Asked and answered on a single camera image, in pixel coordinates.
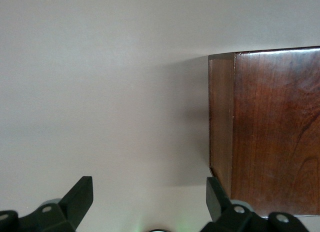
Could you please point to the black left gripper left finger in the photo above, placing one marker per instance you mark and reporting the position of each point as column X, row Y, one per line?
column 75, row 204

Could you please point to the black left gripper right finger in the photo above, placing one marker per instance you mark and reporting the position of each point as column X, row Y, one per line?
column 217, row 204

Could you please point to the dark brown wooden cabinet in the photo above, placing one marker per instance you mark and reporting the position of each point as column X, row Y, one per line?
column 275, row 129

